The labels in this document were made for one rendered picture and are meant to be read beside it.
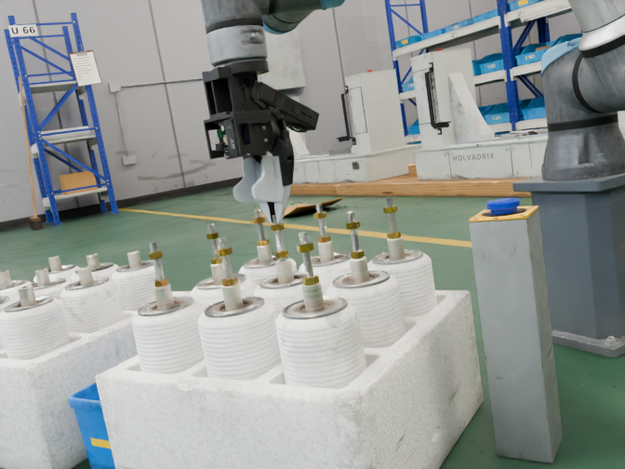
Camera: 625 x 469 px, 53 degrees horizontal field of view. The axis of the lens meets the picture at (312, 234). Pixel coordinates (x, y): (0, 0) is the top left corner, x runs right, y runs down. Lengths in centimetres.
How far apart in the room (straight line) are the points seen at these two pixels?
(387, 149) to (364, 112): 30
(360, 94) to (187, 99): 360
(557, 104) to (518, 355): 51
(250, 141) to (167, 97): 669
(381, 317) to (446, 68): 306
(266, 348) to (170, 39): 695
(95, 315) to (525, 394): 70
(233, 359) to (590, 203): 67
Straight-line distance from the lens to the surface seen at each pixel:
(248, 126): 80
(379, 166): 430
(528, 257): 78
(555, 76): 118
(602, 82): 109
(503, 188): 322
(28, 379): 103
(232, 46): 82
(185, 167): 746
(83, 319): 114
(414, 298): 89
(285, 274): 86
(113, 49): 742
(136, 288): 121
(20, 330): 107
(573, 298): 121
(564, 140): 118
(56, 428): 106
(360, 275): 80
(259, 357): 76
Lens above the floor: 44
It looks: 9 degrees down
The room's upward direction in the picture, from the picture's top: 9 degrees counter-clockwise
